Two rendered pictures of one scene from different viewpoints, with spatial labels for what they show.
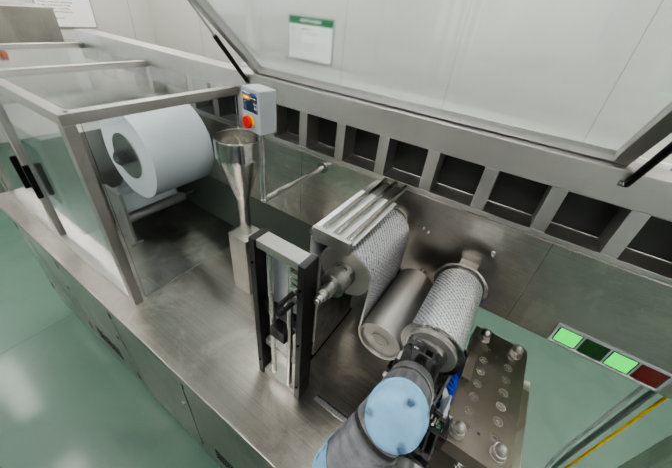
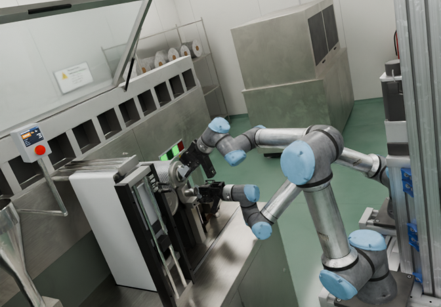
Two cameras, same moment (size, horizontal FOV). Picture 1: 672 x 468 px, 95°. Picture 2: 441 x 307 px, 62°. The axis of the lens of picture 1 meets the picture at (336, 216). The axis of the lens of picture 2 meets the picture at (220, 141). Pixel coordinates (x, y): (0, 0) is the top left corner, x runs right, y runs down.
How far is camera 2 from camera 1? 1.28 m
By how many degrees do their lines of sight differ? 78
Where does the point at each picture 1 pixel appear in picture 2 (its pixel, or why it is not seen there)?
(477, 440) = not seen: hidden behind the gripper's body
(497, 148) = (88, 107)
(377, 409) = (220, 124)
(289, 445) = (223, 275)
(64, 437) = not seen: outside the picture
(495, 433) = not seen: hidden behind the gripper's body
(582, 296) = (152, 139)
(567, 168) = (111, 96)
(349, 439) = (227, 141)
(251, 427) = (217, 297)
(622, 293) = (155, 126)
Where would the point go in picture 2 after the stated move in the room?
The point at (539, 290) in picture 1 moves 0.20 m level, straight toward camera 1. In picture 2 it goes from (145, 151) to (169, 153)
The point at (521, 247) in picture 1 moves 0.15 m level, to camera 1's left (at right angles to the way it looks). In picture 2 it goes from (128, 140) to (122, 150)
